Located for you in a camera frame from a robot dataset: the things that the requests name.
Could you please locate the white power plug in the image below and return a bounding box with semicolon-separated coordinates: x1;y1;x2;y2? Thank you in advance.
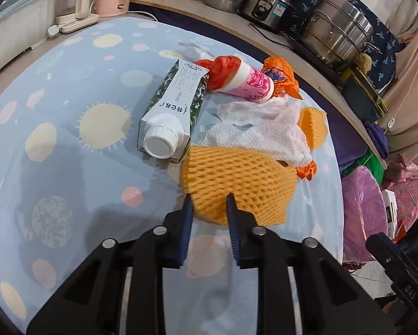
47;25;60;38

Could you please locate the black induction cooker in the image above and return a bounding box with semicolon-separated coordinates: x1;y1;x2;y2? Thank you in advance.
288;33;350;74

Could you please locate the large orange foam net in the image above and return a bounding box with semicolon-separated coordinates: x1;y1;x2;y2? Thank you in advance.
180;145;298;226

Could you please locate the red plastic bag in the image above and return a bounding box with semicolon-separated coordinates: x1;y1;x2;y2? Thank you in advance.
194;55;242;92

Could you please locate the brown sponge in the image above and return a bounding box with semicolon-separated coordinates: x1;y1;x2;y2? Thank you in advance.
354;53;373;74

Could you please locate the dark blue basin stack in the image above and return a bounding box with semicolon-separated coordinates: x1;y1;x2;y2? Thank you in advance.
341;63;389;123

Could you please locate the pink lined trash bin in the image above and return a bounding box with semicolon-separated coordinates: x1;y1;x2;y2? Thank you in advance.
342;166;388;264

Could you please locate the white dish rack with lid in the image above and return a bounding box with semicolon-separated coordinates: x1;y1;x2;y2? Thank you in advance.
0;0;55;70

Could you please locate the small orange foam net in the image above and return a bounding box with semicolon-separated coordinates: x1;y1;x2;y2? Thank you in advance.
298;107;328;150

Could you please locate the silver rice cooker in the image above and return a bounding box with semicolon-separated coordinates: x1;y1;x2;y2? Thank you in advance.
239;0;298;32

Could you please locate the white electric kettle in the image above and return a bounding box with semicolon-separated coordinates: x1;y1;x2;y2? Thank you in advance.
54;0;99;34

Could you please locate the clear crumpled plastic wrapper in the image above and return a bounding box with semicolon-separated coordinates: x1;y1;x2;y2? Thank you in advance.
179;42;215;62

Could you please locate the orange plastic bag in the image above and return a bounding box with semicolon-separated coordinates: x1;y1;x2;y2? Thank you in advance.
261;56;303;100

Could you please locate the purple folded cloth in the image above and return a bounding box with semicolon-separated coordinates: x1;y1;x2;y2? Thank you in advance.
364;121;389;160

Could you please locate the large steel steamer pot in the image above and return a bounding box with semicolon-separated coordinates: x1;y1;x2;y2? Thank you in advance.
303;0;380;63

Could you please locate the green plastic bag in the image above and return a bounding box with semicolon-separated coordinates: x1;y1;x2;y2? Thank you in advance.
341;148;385;185

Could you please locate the green white milk carton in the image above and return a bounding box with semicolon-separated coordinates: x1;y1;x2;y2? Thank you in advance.
137;59;209;162

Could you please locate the white foam net wrap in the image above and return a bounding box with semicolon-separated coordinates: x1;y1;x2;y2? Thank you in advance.
198;97;312;166

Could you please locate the pink white paper cup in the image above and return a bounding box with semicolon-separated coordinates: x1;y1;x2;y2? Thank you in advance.
219;61;274;103

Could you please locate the blue patterned tablecloth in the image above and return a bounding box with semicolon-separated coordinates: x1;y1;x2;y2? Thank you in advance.
0;17;344;334

